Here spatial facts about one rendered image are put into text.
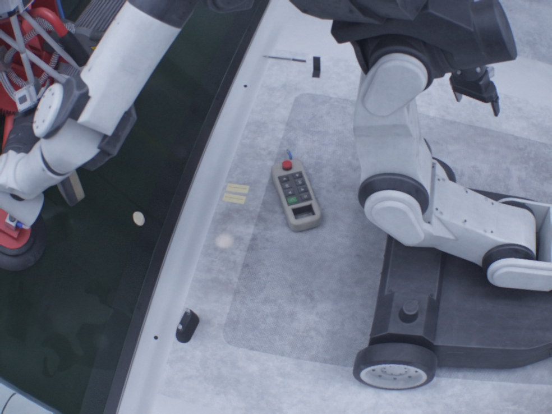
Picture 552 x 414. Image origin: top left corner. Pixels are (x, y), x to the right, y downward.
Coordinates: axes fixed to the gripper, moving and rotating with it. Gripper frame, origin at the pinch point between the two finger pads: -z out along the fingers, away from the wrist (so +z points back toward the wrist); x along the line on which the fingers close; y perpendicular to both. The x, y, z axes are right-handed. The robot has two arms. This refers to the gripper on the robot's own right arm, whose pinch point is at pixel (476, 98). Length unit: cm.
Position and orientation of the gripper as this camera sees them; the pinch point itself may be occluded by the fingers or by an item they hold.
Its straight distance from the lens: 156.5
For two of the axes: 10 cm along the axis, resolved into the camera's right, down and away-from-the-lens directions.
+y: -5.5, 7.8, -2.8
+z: -3.5, -5.3, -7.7
